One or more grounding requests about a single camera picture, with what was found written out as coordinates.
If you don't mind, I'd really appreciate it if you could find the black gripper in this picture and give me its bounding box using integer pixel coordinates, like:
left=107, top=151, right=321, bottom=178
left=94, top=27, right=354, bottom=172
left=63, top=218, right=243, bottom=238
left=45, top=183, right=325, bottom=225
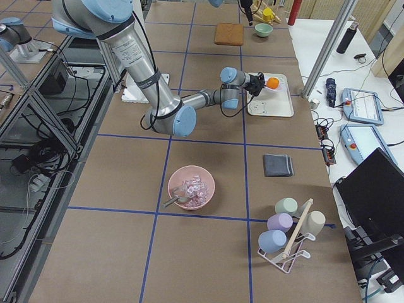
left=239, top=0, right=253, bottom=26
left=245, top=72, right=264, bottom=97

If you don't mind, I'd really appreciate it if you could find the orange fruit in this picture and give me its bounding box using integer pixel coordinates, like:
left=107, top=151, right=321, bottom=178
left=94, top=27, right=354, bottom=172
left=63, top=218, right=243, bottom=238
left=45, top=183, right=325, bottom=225
left=266, top=77, right=280, bottom=89

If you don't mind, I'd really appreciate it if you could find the white round plate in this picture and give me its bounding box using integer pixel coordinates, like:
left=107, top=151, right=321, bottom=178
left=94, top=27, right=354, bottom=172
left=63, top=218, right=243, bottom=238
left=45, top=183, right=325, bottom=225
left=263, top=77, right=284, bottom=92

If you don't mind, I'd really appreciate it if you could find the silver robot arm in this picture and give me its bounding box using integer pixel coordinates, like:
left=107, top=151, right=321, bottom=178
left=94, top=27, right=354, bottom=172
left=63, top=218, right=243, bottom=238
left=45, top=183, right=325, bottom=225
left=52, top=1, right=265, bottom=137
left=208, top=0, right=253, bottom=26

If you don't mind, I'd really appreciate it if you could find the cream bear serving tray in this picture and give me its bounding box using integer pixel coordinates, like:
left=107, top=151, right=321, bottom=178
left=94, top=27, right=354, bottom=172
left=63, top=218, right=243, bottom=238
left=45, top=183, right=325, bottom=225
left=247, top=73, right=294, bottom=117

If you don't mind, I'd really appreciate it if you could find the brown wooden tray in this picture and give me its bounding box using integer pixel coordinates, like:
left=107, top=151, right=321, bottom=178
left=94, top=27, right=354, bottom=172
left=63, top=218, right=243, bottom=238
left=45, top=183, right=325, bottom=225
left=214, top=23, right=244, bottom=46

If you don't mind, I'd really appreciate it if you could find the wooden mug rack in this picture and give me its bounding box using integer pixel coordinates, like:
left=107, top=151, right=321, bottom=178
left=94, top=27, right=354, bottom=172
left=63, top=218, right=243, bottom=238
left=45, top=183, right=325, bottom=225
left=252, top=1, right=282, bottom=25

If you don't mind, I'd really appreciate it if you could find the yellow mug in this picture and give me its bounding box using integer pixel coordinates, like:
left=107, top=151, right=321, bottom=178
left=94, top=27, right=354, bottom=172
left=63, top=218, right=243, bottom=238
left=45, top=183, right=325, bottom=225
left=262, top=8, right=275, bottom=22

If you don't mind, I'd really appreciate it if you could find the green ceramic bowl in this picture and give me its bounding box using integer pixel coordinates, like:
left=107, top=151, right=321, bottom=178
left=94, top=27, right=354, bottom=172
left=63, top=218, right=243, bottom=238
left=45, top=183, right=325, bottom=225
left=254, top=23, right=273, bottom=38

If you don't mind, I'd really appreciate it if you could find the red cylinder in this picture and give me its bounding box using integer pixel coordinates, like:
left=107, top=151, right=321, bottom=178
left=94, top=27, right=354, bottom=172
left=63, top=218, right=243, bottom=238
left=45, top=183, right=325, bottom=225
left=287, top=0, right=302, bottom=26

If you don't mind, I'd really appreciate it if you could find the small metal cup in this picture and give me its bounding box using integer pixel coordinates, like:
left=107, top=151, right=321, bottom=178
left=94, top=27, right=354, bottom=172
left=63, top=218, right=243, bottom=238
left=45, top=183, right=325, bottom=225
left=309, top=98, right=320, bottom=110

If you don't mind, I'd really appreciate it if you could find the folded navy umbrella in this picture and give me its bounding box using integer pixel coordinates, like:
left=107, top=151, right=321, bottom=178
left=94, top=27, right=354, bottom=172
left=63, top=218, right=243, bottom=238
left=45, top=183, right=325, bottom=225
left=326, top=78, right=336, bottom=107

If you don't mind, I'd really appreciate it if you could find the grey folded cloth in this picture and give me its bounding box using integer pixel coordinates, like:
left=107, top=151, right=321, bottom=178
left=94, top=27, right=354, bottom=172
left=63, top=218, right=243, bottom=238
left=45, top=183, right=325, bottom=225
left=263, top=154, right=294, bottom=177

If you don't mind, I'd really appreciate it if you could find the black water bottle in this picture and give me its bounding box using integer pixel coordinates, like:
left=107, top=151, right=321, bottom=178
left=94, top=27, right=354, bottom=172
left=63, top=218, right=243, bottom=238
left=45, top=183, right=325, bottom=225
left=336, top=21, right=359, bottom=54

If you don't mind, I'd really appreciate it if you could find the far teach pendant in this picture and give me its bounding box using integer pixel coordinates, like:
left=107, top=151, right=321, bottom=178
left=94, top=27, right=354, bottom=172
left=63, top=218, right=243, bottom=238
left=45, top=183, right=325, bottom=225
left=342, top=88, right=384, bottom=126

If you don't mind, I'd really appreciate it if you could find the teach pendant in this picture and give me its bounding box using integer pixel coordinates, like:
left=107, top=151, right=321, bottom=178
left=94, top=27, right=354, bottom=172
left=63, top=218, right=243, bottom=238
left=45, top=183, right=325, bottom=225
left=342, top=88, right=384, bottom=126
left=340, top=124, right=397, bottom=165

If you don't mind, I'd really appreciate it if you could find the near teach pendant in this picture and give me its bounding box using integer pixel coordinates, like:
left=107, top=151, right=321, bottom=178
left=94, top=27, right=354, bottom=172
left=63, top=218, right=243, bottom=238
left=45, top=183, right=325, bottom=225
left=340, top=124, right=397, bottom=165

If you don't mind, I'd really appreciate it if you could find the pink bowl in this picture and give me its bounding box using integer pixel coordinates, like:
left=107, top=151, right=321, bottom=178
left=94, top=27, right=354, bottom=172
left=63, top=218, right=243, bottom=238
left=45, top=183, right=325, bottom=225
left=167, top=165, right=215, bottom=210

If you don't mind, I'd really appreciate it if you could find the green cup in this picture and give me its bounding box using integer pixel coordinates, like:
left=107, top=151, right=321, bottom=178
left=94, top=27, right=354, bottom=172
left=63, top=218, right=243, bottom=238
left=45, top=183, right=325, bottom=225
left=275, top=197, right=298, bottom=215

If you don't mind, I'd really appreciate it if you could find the metal scoop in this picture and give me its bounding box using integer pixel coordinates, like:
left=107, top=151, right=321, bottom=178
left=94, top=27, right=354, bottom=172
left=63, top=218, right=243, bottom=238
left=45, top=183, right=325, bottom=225
left=163, top=187, right=191, bottom=208

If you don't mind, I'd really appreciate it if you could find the purple cup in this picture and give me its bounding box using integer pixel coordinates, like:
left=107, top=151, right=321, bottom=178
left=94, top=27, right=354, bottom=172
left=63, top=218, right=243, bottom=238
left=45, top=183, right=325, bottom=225
left=266, top=213, right=293, bottom=233

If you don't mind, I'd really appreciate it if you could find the beige cup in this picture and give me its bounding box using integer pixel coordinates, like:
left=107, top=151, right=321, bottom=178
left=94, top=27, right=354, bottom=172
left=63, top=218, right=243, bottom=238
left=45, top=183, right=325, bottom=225
left=307, top=211, right=326, bottom=236

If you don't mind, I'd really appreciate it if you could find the blue cup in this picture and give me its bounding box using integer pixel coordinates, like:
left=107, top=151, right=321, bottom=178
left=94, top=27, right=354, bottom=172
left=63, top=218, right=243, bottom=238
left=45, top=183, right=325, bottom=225
left=258, top=230, right=287, bottom=253

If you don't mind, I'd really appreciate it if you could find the black laptop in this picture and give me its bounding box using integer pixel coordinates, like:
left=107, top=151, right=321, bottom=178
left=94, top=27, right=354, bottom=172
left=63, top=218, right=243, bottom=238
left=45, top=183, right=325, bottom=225
left=335, top=147, right=404, bottom=275

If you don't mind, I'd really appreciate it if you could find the aluminium frame post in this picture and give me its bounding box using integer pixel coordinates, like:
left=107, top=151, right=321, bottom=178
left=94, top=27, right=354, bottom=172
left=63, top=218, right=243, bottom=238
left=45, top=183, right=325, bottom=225
left=300, top=0, right=358, bottom=100

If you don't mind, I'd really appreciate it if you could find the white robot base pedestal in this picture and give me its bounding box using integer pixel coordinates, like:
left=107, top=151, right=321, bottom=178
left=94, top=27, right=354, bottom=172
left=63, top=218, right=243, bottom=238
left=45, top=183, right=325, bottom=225
left=122, top=74, right=148, bottom=104

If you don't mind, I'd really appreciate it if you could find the white wire cup rack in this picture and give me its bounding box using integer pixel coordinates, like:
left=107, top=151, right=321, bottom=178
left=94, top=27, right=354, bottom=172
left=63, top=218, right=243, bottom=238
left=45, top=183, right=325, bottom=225
left=258, top=198, right=316, bottom=273

